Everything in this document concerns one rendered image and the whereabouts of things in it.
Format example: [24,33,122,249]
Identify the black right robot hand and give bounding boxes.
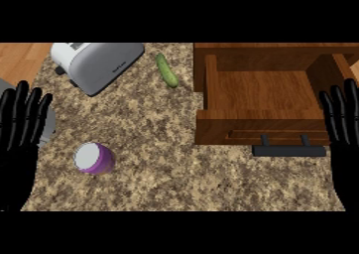
[317,77,359,212]

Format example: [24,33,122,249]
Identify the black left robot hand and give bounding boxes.
[0,79,55,212]

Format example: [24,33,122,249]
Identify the open wooden drawer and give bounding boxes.
[193,54,359,146]

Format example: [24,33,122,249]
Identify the grey appliance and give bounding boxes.
[0,72,57,149]

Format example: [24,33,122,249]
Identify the silver toaster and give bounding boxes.
[50,42,146,97]

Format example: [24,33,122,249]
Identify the wooden cabinet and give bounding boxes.
[193,42,359,93]

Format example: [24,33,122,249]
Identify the green cucumber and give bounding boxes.
[153,53,180,88]

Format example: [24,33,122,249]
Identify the dark grey drawer handle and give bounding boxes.
[252,133,328,158]

